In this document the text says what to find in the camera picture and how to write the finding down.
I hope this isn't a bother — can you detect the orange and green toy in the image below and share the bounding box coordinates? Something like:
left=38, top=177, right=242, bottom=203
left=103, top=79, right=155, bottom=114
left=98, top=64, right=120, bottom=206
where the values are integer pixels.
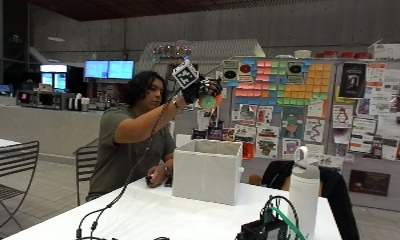
left=198, top=93, right=224, bottom=110

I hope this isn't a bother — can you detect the white marker cube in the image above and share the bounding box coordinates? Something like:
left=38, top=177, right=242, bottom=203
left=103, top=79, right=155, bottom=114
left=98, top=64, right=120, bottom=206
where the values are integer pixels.
left=171, top=59, right=200, bottom=90

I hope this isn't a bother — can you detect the group of coloured sticky notes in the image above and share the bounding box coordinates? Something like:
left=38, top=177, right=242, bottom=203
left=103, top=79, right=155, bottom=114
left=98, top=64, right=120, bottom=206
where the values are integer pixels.
left=234, top=58, right=333, bottom=107

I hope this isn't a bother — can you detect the the person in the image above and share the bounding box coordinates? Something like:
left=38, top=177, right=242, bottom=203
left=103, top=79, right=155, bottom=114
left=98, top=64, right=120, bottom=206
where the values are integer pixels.
left=85, top=70, right=224, bottom=202

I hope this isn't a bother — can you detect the white fabric storage box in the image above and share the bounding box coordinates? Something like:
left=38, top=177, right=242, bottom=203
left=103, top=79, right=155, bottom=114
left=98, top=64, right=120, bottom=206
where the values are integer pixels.
left=171, top=139, right=246, bottom=206

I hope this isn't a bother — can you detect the notice board with posters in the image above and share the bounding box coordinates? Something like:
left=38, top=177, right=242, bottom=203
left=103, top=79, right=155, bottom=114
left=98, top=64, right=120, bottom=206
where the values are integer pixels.
left=191, top=57, right=400, bottom=163

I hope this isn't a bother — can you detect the lit drinks fridge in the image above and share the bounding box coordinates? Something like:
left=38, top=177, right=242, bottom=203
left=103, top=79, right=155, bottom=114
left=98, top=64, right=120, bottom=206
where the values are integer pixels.
left=39, top=63, right=71, bottom=93

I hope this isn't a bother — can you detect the black slatted metal chair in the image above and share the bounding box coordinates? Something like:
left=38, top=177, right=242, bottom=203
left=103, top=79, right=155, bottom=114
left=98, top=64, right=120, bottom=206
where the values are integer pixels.
left=0, top=140, right=41, bottom=236
left=74, top=139, right=100, bottom=206

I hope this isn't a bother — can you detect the white water bottle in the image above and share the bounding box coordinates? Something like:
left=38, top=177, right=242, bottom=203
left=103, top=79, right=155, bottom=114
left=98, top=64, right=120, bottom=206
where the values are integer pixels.
left=287, top=145, right=321, bottom=240

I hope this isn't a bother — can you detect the grey service counter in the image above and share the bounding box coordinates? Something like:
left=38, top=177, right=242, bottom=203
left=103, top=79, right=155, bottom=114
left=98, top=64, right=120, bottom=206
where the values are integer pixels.
left=0, top=95, right=106, bottom=158

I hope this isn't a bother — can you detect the black jacket on chair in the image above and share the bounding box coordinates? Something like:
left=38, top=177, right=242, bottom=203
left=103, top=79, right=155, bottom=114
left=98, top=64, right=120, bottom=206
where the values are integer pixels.
left=260, top=159, right=361, bottom=240

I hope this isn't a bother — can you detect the black electronic device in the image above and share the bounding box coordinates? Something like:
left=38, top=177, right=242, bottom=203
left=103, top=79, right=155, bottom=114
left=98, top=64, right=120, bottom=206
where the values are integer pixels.
left=235, top=218, right=291, bottom=240

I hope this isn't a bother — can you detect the dark framed sign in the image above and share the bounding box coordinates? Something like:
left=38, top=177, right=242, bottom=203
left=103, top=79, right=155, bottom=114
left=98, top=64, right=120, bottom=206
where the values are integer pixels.
left=348, top=169, right=392, bottom=198

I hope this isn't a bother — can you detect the blue wall screen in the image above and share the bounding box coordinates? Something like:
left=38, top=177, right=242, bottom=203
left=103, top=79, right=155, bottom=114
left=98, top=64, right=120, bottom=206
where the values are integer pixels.
left=85, top=59, right=110, bottom=80
left=107, top=59, right=136, bottom=81

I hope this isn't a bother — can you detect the black glove cable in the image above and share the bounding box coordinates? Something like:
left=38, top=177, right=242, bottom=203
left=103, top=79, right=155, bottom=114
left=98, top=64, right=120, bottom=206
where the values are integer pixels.
left=74, top=99, right=175, bottom=240

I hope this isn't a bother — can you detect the green cable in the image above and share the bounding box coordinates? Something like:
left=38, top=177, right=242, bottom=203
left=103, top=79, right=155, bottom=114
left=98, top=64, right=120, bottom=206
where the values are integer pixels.
left=268, top=205, right=307, bottom=240

